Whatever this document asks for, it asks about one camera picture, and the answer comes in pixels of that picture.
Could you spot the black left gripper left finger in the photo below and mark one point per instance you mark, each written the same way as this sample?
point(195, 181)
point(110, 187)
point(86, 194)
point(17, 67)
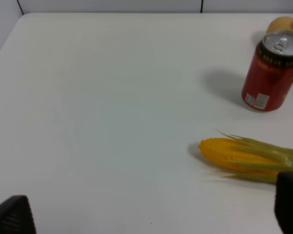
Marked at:
point(16, 216)

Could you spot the red soda can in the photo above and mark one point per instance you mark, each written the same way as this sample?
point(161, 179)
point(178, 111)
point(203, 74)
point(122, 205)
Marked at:
point(270, 75)

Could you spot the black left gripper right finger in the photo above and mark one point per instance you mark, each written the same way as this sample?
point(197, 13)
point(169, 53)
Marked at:
point(283, 207)

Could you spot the tan round potato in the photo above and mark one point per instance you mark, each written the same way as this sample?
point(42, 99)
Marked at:
point(281, 23)

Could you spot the yellow green toy corn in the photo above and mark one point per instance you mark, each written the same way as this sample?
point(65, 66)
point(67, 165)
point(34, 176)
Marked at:
point(246, 158)

